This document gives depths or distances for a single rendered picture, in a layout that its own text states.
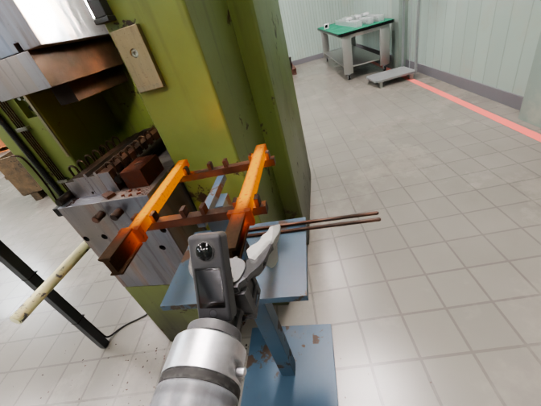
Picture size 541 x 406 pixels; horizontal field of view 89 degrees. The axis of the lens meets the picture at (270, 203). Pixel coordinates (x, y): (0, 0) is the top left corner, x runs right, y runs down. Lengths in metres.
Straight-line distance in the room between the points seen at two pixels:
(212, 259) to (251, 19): 1.11
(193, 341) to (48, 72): 0.88
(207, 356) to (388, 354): 1.16
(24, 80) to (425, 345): 1.70
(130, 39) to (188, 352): 0.86
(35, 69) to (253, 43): 0.76
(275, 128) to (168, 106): 0.58
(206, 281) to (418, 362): 1.17
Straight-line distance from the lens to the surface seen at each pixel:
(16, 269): 1.64
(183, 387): 0.33
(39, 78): 1.06
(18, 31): 1.04
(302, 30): 8.41
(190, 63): 0.95
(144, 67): 1.00
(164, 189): 0.73
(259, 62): 1.35
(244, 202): 0.54
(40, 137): 1.39
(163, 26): 0.97
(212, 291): 0.37
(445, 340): 1.50
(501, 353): 1.53
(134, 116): 1.53
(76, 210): 1.19
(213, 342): 0.34
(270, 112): 1.39
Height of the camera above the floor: 1.28
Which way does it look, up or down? 33 degrees down
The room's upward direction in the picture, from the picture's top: 17 degrees counter-clockwise
